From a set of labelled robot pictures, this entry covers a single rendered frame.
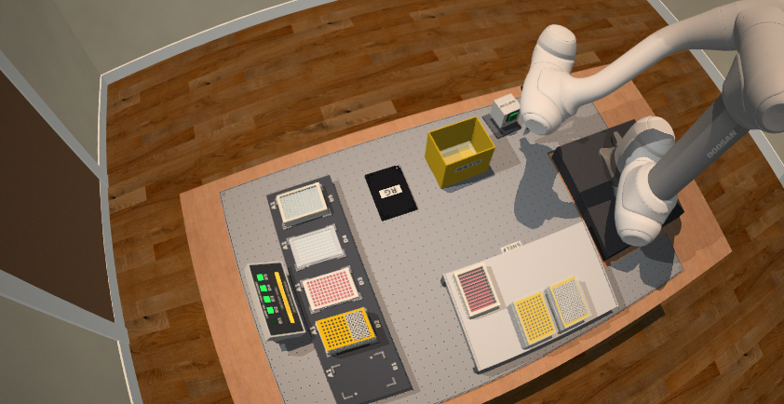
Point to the black flat pad with rg label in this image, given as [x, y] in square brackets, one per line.
[390, 192]

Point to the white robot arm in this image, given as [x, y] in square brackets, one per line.
[752, 98]

